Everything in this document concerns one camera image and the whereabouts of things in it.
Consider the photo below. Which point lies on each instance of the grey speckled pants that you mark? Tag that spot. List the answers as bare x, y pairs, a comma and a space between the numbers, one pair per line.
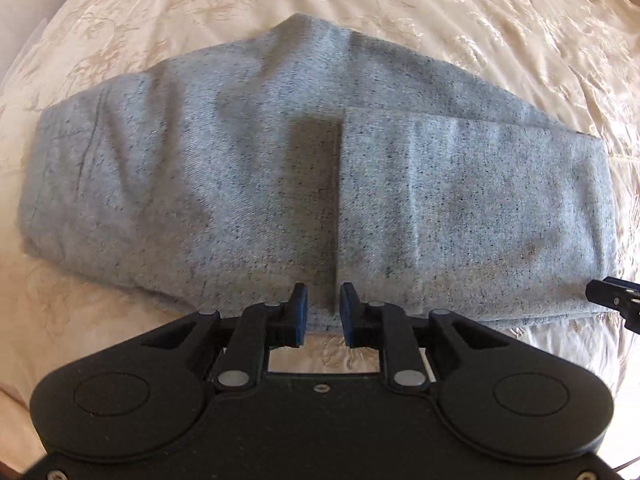
316, 154

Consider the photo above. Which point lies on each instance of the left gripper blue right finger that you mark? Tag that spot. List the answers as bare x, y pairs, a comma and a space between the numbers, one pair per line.
350, 313

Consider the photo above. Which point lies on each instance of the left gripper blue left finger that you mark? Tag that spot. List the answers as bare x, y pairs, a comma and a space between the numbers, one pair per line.
297, 315

